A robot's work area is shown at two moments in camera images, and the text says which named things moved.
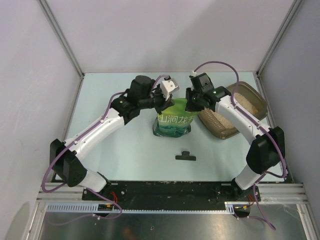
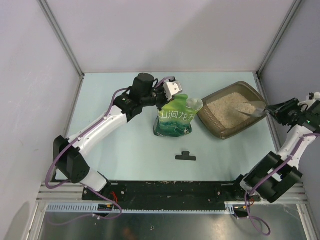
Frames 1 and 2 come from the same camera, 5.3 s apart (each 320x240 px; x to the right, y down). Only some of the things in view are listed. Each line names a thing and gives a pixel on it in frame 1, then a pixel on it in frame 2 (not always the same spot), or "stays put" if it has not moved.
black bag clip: [185, 156] stays put
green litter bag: [174, 121] stays put
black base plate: [170, 191] stays put
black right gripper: [188, 106] → [279, 109]
